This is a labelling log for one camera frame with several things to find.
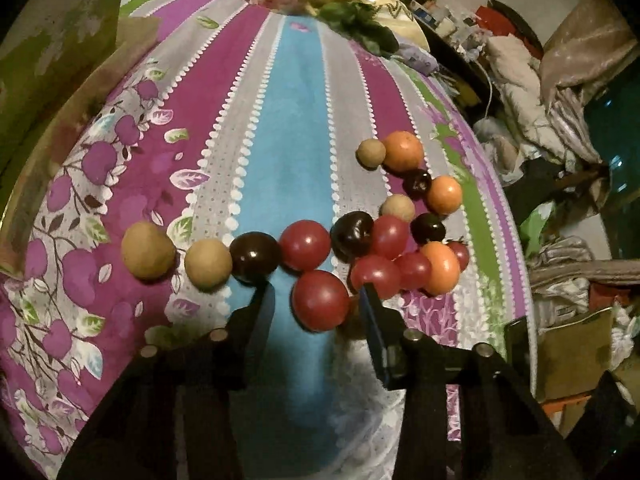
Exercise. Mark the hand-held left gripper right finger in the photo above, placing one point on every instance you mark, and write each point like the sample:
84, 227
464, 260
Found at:
375, 330

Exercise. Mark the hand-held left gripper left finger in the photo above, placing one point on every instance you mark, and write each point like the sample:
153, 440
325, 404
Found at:
262, 310

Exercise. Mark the dark purple plum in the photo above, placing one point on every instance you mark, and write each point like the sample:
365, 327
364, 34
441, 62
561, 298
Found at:
427, 227
255, 256
351, 234
417, 182

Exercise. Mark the red tomato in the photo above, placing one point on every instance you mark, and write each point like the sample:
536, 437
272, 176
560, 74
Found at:
414, 270
305, 245
375, 275
459, 255
389, 236
320, 300

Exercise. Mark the tan round fruit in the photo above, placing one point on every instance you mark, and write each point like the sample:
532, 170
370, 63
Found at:
207, 262
397, 207
371, 152
148, 250

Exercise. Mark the smooth orange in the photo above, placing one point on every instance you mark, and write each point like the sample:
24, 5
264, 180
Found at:
440, 267
444, 194
404, 150

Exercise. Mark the black smartphone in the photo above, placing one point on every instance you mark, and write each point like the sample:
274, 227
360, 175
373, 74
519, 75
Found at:
520, 350

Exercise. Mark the striped floral bedsheet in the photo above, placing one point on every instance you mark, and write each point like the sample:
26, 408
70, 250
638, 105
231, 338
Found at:
300, 135

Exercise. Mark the green plastic bag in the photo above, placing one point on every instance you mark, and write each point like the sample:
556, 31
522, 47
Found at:
537, 220

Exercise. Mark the brown cardboard box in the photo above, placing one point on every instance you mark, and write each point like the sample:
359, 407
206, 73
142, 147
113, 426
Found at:
575, 350

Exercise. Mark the lavender tissue packet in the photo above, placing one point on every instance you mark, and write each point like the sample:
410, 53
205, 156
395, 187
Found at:
417, 57

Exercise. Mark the pile of pale clothes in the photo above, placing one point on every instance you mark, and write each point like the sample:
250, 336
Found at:
520, 90

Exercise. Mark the leafy green vegetables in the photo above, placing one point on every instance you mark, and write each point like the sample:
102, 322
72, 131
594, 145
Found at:
365, 22

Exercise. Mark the dark teal container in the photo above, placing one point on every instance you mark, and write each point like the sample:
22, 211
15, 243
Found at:
615, 135

